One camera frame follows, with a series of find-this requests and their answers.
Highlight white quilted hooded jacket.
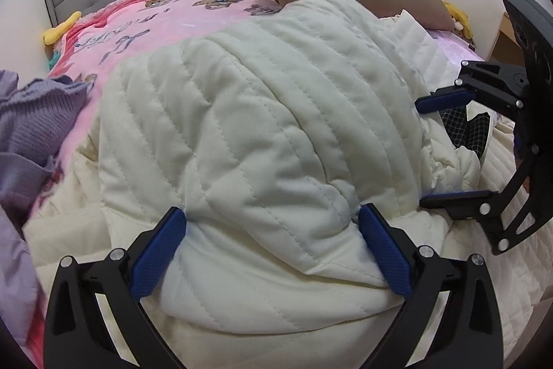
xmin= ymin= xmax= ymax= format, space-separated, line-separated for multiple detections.
xmin=20 ymin=0 xmax=553 ymax=369

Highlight wooden desk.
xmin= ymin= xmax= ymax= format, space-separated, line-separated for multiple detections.
xmin=487 ymin=12 xmax=524 ymax=66

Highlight yellow plush toy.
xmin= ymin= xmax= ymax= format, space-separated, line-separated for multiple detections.
xmin=42 ymin=11 xmax=83 ymax=46

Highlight purple clothes pile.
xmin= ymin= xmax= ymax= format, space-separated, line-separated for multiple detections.
xmin=1 ymin=70 xmax=90 ymax=345

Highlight teal plush toy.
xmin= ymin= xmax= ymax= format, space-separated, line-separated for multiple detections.
xmin=48 ymin=50 xmax=61 ymax=70

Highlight pink cartoon blanket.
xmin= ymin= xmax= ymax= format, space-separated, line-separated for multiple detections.
xmin=20 ymin=0 xmax=488 ymax=366

